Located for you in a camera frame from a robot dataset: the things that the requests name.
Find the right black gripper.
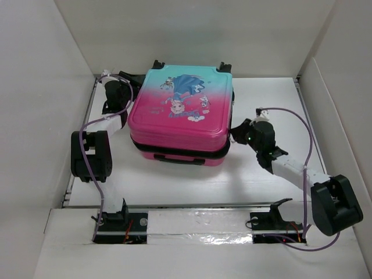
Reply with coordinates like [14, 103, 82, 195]
[228, 119, 261, 153]

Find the pink and teal suitcase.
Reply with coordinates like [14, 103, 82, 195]
[127, 60, 234, 166]

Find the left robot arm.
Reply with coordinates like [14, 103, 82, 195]
[70, 70, 145, 231]

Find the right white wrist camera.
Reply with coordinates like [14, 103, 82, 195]
[254, 108, 270, 123]

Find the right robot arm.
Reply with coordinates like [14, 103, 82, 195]
[230, 119, 364, 236]

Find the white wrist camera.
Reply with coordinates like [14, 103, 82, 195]
[100, 70, 115, 83]
[254, 108, 270, 123]

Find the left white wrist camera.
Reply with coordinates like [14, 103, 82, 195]
[100, 70, 115, 83]

